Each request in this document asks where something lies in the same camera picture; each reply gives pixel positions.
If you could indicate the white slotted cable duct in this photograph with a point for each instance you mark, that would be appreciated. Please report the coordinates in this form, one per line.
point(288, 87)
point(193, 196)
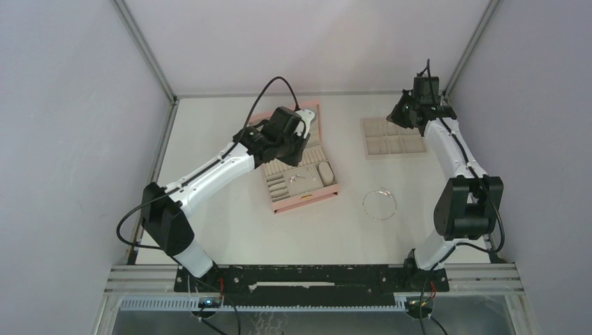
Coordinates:
point(211, 304)

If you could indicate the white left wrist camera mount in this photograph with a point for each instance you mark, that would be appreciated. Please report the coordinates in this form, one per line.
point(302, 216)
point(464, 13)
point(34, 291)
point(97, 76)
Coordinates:
point(304, 126)

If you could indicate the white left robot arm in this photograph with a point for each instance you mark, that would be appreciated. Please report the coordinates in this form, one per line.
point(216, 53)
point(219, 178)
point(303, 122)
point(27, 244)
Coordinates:
point(166, 210)

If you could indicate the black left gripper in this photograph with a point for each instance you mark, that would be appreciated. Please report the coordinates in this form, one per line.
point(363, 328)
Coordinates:
point(294, 159)

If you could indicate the pink jewelry box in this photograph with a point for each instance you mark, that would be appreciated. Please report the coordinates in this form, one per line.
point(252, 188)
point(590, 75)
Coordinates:
point(292, 187)

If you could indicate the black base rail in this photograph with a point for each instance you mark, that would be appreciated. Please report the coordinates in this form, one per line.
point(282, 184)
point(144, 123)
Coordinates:
point(387, 278)

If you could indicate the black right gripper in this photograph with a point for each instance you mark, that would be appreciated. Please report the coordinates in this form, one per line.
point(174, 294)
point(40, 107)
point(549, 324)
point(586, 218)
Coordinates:
point(395, 116)

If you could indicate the beige oval watch pillow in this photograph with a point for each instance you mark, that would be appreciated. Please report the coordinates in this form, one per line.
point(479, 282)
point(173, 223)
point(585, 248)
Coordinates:
point(325, 173)

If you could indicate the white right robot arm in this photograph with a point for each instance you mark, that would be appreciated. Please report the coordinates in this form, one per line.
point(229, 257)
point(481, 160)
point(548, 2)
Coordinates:
point(468, 208)

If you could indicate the beige divided tray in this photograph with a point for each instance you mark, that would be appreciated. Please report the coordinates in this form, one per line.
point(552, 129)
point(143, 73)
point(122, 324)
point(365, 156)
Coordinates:
point(384, 140)

